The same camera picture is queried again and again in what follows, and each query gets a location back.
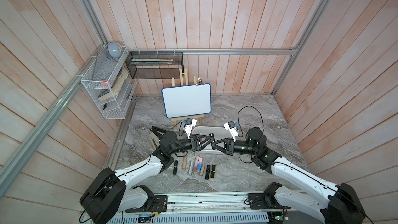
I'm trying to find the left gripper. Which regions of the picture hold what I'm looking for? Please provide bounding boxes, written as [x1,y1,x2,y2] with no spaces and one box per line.
[169,133,214,155]

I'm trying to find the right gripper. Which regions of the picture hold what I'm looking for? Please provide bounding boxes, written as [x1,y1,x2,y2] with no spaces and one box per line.
[212,138,259,158]

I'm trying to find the white storage box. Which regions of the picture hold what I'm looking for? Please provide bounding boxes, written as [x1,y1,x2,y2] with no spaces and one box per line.
[191,126,232,155]

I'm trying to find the gold black square lipstick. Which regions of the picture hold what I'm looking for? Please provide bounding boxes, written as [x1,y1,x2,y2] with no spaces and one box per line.
[209,164,216,180]

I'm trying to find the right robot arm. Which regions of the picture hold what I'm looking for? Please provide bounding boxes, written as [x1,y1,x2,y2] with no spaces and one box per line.
[210,127,368,224]

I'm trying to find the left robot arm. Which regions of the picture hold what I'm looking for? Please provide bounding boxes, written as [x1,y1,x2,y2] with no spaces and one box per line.
[79,131,215,224]

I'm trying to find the pink frosted lipstick tube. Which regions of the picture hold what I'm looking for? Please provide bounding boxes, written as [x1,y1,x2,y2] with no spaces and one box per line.
[193,156,200,172]

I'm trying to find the silver lipstick tube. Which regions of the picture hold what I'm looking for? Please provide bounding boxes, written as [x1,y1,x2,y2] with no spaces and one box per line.
[188,161,194,175]

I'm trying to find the pink blue lipstick tube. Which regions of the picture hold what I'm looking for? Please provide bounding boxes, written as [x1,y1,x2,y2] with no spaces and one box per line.
[197,156,203,171]

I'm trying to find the beige lipstick tube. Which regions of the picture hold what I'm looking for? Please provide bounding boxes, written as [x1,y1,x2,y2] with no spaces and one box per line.
[181,155,188,171]

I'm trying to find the black lipstick gold band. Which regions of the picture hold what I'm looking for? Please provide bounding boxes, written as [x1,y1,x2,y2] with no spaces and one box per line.
[205,164,211,180]

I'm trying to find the gold lipstick tube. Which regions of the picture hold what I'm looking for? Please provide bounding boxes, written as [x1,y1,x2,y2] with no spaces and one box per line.
[200,164,206,176]

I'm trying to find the black lipstick silver band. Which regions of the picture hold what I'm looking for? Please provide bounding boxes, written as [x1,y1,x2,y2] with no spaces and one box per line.
[173,160,178,175]

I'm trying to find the blue framed whiteboard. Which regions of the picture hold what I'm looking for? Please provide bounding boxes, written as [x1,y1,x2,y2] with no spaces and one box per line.
[162,83,212,119]

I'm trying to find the metal binder clip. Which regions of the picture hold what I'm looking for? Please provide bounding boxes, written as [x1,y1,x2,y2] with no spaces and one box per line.
[196,78,205,86]

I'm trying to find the black mesh basket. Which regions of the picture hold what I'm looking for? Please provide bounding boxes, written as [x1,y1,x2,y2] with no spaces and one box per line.
[125,51,184,79]

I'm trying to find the pink item on shelf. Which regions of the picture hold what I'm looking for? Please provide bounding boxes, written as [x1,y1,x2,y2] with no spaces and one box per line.
[100,80,109,87]

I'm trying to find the grey round speaker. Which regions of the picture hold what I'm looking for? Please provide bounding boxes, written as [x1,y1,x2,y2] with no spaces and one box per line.
[107,41,123,59]

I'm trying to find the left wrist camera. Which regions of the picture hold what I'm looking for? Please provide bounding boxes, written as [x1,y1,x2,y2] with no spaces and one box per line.
[183,118,197,138]

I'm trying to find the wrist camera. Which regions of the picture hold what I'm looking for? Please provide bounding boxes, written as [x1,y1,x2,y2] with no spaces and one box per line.
[183,118,197,138]
[224,121,239,142]

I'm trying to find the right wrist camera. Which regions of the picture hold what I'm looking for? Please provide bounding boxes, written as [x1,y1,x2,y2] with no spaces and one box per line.
[224,121,239,142]

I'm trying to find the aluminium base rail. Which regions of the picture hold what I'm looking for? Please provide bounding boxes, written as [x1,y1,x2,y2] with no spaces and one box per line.
[109,187,325,224]

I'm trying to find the white wire shelf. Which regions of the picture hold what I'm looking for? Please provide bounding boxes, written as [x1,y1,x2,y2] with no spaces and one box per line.
[81,45,136,119]

